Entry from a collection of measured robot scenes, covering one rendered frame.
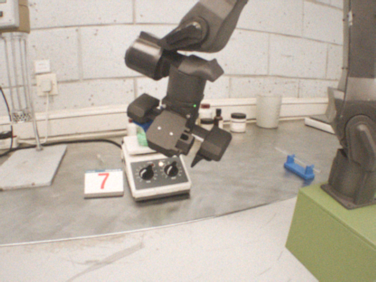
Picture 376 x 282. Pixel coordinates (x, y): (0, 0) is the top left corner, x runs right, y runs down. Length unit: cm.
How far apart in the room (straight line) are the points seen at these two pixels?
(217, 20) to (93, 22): 78
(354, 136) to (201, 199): 34
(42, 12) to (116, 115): 52
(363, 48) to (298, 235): 27
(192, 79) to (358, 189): 26
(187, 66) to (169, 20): 75
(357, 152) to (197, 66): 23
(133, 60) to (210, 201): 32
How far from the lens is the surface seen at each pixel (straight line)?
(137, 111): 42
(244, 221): 46
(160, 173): 53
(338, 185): 35
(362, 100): 31
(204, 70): 32
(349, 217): 33
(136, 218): 47
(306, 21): 147
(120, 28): 104
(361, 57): 32
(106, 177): 57
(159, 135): 35
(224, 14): 32
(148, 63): 36
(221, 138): 40
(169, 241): 41
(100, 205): 52
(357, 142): 31
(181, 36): 32
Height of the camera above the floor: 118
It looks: 18 degrees down
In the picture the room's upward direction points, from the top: straight up
